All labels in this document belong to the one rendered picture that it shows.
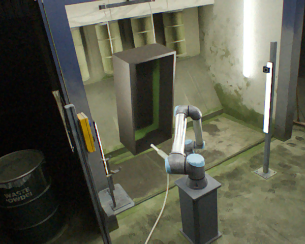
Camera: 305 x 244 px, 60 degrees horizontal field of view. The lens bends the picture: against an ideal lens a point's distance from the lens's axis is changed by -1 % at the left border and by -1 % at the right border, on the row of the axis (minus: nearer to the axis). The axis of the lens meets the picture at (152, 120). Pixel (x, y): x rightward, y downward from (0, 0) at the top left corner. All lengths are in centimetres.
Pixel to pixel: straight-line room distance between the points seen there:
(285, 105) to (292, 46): 82
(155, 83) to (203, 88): 173
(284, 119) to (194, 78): 172
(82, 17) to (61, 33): 156
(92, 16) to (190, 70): 211
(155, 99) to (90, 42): 136
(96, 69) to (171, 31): 132
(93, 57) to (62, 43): 209
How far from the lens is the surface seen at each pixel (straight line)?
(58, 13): 219
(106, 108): 423
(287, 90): 410
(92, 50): 424
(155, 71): 339
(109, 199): 224
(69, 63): 222
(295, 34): 393
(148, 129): 374
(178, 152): 239
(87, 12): 375
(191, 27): 508
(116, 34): 396
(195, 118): 271
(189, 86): 488
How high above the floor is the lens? 221
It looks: 25 degrees down
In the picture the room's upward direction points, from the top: 8 degrees counter-clockwise
